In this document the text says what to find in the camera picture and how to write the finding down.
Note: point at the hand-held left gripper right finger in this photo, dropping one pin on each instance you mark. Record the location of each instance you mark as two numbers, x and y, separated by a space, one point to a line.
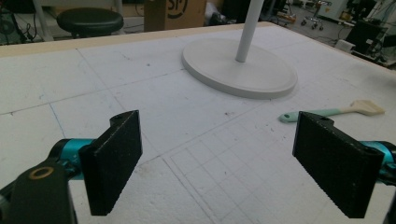
336 165

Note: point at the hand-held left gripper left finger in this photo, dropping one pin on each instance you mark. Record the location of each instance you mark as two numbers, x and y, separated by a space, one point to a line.
109 165

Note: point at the white small box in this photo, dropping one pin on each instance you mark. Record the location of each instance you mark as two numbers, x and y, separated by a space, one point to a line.
345 45

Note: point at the black equipment cabinet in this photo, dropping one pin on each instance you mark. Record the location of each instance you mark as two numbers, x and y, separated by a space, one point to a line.
365 35

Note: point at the white round stand with pole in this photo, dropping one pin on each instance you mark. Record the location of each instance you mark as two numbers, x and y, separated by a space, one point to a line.
239 68

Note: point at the black round stool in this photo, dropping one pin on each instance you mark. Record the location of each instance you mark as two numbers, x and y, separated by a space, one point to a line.
89 21

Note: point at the wheeled chair base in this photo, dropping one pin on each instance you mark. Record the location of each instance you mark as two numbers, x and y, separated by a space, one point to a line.
313 18

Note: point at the brown cardboard box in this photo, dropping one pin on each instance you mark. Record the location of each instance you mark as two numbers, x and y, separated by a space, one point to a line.
174 14

